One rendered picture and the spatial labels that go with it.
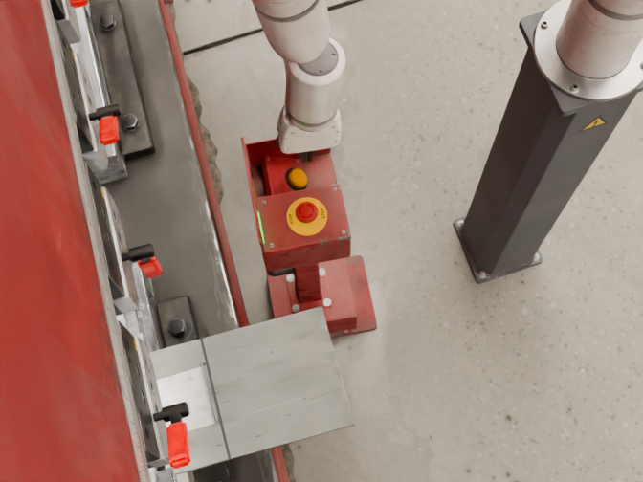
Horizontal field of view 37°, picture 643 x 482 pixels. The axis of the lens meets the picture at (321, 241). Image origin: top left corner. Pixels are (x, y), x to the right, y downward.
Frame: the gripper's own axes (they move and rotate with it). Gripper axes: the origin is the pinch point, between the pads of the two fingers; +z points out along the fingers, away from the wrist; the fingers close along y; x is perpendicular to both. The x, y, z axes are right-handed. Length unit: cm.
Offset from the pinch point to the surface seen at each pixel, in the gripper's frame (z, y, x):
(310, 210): 3.5, -0.8, -10.0
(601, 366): 78, 72, -35
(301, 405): -14.8, -9.7, -45.8
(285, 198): 6.8, -4.4, -5.8
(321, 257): 15.0, 0.8, -15.2
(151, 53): -1.0, -23.8, 22.2
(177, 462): -45, -26, -54
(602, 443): 79, 67, -53
